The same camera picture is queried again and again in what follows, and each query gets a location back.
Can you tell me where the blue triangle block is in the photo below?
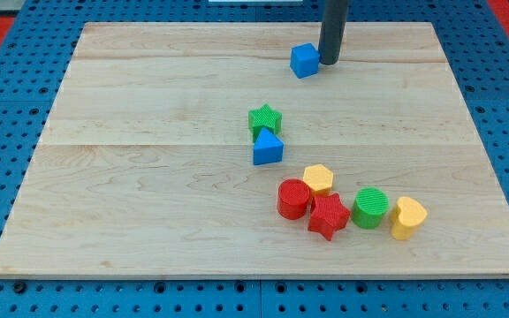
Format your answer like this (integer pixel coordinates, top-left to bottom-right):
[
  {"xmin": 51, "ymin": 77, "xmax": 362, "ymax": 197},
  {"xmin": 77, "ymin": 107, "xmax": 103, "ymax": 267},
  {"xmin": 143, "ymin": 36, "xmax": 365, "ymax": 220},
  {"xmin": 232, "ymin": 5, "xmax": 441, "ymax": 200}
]
[{"xmin": 253, "ymin": 128, "xmax": 284, "ymax": 165}]

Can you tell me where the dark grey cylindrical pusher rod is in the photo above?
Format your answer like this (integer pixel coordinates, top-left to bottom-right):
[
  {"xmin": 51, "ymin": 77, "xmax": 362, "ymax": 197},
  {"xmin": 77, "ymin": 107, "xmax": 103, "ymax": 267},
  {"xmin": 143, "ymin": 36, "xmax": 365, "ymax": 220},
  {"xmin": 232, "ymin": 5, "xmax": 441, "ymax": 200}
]
[{"xmin": 318, "ymin": 0, "xmax": 350, "ymax": 65}]

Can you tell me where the green cylinder block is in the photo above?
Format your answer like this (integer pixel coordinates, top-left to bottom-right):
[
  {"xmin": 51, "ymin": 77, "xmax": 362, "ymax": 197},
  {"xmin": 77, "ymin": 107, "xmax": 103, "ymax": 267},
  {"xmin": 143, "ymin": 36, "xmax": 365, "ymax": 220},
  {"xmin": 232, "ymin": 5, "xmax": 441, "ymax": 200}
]
[{"xmin": 352, "ymin": 187, "xmax": 389, "ymax": 229}]

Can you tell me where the red cylinder block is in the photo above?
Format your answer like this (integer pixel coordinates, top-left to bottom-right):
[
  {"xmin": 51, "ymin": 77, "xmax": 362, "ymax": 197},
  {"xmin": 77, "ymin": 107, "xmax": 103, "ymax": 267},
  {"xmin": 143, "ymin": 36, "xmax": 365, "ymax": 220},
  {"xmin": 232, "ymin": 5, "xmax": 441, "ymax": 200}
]
[{"xmin": 277, "ymin": 178, "xmax": 310, "ymax": 220}]

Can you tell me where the yellow heart block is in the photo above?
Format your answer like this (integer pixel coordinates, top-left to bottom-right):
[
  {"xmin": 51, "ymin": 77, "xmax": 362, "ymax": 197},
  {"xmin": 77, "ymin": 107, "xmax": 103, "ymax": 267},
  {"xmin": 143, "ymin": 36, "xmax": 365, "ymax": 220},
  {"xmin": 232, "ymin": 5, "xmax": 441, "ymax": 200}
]
[{"xmin": 390, "ymin": 196, "xmax": 428, "ymax": 240}]

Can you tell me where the green star block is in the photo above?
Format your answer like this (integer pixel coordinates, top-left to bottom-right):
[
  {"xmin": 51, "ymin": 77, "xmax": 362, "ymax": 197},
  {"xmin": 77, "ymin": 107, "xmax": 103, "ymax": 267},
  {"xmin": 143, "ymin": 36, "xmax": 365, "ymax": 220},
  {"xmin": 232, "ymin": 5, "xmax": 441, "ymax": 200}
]
[{"xmin": 248, "ymin": 104, "xmax": 283, "ymax": 142}]

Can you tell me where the yellow hexagon block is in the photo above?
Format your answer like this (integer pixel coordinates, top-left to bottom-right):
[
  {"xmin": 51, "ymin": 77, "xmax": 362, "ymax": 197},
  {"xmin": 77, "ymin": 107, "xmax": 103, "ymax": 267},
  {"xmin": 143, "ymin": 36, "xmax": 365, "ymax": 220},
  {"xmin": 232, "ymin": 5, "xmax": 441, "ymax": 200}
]
[{"xmin": 302, "ymin": 164, "xmax": 334, "ymax": 196}]

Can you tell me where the red star block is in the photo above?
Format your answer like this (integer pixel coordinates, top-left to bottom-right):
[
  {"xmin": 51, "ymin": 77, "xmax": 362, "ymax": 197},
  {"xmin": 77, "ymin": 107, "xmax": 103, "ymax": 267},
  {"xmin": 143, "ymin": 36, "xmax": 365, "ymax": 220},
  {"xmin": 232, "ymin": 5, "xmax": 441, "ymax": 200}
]
[{"xmin": 308, "ymin": 193, "xmax": 351, "ymax": 241}]

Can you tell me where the light wooden board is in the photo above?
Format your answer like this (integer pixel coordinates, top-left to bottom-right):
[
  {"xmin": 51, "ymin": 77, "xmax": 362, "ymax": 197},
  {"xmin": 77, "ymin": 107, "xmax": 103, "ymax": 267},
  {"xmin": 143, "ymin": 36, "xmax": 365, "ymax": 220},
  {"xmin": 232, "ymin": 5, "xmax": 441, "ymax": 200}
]
[{"xmin": 0, "ymin": 22, "xmax": 509, "ymax": 280}]

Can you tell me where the blue cube block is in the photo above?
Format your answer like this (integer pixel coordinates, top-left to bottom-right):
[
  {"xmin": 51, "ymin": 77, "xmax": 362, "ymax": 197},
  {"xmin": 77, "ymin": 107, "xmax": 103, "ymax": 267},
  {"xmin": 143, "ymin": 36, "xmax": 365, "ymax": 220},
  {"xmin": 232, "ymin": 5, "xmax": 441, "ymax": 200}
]
[{"xmin": 290, "ymin": 43, "xmax": 320, "ymax": 79}]

